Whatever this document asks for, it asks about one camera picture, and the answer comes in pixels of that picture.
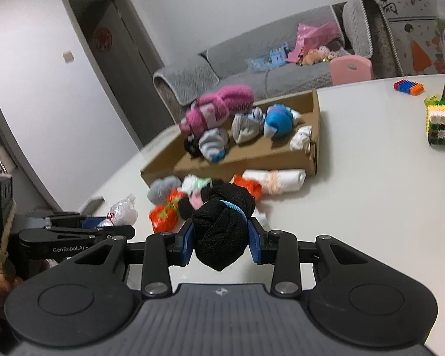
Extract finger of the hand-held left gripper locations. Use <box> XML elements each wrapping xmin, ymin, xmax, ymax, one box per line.
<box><xmin>41</xmin><ymin>225</ymin><xmax>136</xmax><ymax>244</ymax></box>
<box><xmin>24</xmin><ymin>211</ymin><xmax>110</xmax><ymax>228</ymax></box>

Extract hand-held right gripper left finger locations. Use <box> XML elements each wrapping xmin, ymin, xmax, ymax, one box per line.
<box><xmin>61</xmin><ymin>220</ymin><xmax>196</xmax><ymax>297</ymax></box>

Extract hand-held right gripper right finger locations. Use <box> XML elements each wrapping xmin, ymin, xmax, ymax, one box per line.
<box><xmin>247</xmin><ymin>217</ymin><xmax>381</xmax><ymax>297</ymax></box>

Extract black sock bundle blue band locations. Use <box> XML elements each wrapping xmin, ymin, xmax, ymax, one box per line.
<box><xmin>191</xmin><ymin>183</ymin><xmax>256</xmax><ymax>272</ymax></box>

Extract clear plastic bag bundle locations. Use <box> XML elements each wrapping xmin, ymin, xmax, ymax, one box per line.
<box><xmin>98</xmin><ymin>194</ymin><xmax>139</xmax><ymax>228</ymax></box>

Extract orange bag bundle green tie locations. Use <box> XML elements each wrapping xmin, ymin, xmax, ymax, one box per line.
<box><xmin>149</xmin><ymin>189</ymin><xmax>188</xmax><ymax>232</ymax></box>

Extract small black pink sock bundle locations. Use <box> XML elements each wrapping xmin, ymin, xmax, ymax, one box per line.
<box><xmin>178</xmin><ymin>189</ymin><xmax>208</xmax><ymax>219</ymax></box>

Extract orange sock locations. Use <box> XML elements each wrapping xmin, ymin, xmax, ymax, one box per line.
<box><xmin>230</xmin><ymin>174</ymin><xmax>264</xmax><ymax>201</ymax></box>

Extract white cloth peach band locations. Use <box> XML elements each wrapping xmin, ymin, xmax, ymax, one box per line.
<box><xmin>241</xmin><ymin>169</ymin><xmax>306</xmax><ymax>196</ymax></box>

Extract brown cardboard box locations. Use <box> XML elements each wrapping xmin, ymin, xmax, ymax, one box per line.
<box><xmin>140</xmin><ymin>89</ymin><xmax>321</xmax><ymax>188</ymax></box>

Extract light blue sock bundle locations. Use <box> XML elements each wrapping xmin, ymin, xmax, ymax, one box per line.
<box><xmin>198</xmin><ymin>128</ymin><xmax>231</xmax><ymax>163</ymax></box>

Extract grey white sock bundle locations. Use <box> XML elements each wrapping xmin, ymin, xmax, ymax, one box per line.
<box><xmin>231</xmin><ymin>107</ymin><xmax>266</xmax><ymax>145</ymax></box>

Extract blue white sock bundle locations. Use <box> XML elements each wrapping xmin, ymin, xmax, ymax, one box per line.
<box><xmin>263</xmin><ymin>104</ymin><xmax>303</xmax><ymax>139</ymax></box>

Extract pink fluffy sock bundle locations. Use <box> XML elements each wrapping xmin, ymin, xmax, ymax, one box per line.
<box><xmin>179</xmin><ymin>85</ymin><xmax>255</xmax><ymax>136</ymax></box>

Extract white desktop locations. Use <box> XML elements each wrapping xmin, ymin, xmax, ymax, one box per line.
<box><xmin>85</xmin><ymin>74</ymin><xmax>445</xmax><ymax>345</ymax></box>

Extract black phone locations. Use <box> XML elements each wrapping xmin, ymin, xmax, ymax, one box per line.
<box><xmin>82</xmin><ymin>196</ymin><xmax>105</xmax><ymax>216</ymax></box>

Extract dark grey door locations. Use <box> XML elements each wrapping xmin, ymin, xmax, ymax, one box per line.
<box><xmin>61</xmin><ymin>0</ymin><xmax>175</xmax><ymax>149</ymax></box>

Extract grey sofa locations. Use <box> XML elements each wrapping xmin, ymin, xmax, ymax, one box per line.
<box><xmin>153</xmin><ymin>0</ymin><xmax>397</xmax><ymax>125</ymax></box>

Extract red round door decoration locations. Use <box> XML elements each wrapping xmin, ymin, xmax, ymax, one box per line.
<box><xmin>94</xmin><ymin>27</ymin><xmax>114</xmax><ymax>50</ymax></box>

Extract blue toy castle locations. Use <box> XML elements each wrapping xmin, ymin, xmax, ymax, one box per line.
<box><xmin>245</xmin><ymin>44</ymin><xmax>293</xmax><ymax>73</ymax></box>

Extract pink plastic chair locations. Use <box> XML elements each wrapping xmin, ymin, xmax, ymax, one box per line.
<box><xmin>329</xmin><ymin>55</ymin><xmax>374</xmax><ymax>87</ymax></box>

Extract orange plush toy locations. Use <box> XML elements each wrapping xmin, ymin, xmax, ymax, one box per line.
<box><xmin>298</xmin><ymin>46</ymin><xmax>338</xmax><ymax>66</ymax></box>

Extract pink plastic bag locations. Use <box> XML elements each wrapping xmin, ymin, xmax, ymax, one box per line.
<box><xmin>285</xmin><ymin>20</ymin><xmax>341</xmax><ymax>63</ymax></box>

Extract blue orange toy blocks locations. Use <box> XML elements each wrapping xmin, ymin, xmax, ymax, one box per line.
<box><xmin>393</xmin><ymin>79</ymin><xmax>426</xmax><ymax>96</ymax></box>

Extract colourful brick cube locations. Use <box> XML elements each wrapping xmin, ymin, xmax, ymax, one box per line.
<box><xmin>426</xmin><ymin>100</ymin><xmax>445</xmax><ymax>149</ymax></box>

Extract fridge with flower decals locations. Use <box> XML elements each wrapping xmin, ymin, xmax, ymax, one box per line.
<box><xmin>347</xmin><ymin>0</ymin><xmax>445</xmax><ymax>78</ymax></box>

